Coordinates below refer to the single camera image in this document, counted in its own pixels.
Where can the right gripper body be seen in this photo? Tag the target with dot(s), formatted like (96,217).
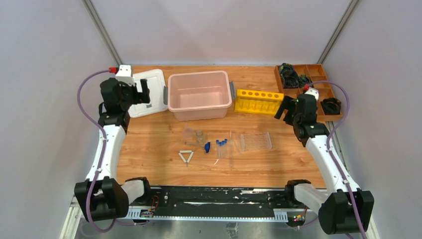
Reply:
(296,118)

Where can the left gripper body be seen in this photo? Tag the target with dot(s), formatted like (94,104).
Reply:
(134,94)

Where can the large glass test tube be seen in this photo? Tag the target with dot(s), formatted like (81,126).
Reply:
(230,149)

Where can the blue capped tube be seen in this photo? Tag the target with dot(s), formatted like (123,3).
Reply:
(224,148)
(221,150)
(218,149)

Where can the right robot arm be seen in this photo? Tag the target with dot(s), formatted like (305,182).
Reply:
(345,208)

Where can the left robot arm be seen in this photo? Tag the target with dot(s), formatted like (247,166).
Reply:
(100,196)

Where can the rolled dark tie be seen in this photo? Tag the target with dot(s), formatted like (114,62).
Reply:
(289,77)

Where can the rolled black tie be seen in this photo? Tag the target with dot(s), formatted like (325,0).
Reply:
(331,106)

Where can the rolled green tie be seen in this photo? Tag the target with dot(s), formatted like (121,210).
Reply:
(304,80)

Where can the yellow test tube rack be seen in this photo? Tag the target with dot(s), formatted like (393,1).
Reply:
(257,102)

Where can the clear acrylic tube rack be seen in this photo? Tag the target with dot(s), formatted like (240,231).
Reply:
(253,142)

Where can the pink plastic bin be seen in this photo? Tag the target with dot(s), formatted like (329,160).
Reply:
(199,95)

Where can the clear syringe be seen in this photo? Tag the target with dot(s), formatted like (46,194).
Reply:
(190,143)

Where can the small glass flask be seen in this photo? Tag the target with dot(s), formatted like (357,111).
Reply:
(200,137)

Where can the white clay triangle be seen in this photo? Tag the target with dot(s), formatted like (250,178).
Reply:
(186,156)

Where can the blue clip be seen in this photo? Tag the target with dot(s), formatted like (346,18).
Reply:
(207,147)

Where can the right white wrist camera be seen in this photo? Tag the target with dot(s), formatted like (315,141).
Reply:
(312,91)

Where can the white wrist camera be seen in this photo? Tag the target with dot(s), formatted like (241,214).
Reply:
(312,91)
(125,74)

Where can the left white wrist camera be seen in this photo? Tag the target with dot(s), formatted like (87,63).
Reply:
(125,74)

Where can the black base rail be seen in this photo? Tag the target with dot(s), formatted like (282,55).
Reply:
(225,204)

